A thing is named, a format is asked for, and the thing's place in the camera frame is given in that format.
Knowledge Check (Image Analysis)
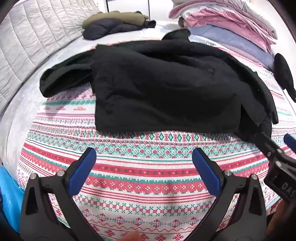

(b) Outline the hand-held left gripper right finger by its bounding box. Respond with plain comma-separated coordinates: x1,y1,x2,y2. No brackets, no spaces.
184,148,270,241

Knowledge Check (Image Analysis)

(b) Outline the grey folded duvet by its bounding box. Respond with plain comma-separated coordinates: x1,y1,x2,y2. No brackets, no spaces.
171,0,278,40

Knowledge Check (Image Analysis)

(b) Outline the blue plastic object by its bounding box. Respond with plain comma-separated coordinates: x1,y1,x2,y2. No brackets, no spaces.
0,166,26,234

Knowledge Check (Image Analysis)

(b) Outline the person's left hand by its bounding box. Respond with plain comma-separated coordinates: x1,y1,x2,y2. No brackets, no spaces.
120,230,142,241

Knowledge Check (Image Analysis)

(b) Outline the black knit hat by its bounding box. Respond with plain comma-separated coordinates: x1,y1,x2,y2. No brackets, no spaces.
274,53,296,102

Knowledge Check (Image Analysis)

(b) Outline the patterned red green blanket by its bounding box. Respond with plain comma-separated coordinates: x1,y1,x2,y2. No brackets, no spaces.
17,39,296,241

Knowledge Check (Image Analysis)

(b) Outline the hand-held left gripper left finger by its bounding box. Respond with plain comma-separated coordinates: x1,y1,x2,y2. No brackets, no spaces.
20,148,104,241

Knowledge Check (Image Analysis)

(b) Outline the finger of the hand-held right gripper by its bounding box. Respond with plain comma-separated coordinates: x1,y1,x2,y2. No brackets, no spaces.
251,128,284,164
283,133,296,160

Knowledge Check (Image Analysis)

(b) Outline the grey quilted headboard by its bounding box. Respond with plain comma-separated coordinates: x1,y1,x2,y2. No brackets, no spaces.
0,0,102,109

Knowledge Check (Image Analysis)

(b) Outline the white wardrobe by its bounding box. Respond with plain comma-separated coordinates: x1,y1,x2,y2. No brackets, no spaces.
105,0,173,20

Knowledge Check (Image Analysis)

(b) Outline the lilac folded sheet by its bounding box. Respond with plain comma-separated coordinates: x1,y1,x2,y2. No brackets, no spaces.
189,34,269,66

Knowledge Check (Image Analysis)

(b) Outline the blue pillow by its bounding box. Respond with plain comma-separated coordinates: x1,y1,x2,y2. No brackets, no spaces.
188,24,275,70

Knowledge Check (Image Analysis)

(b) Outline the black padded jacket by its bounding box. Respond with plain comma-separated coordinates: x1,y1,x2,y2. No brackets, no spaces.
39,29,279,144

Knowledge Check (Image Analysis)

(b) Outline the navy puffer jacket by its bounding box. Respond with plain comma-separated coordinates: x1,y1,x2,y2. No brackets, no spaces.
83,19,148,40

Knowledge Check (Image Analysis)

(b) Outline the olive green jacket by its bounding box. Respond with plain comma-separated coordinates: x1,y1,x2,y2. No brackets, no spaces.
82,11,149,29

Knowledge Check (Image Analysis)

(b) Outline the stack of folded quilts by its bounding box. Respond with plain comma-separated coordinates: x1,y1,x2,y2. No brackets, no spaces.
169,5,277,52

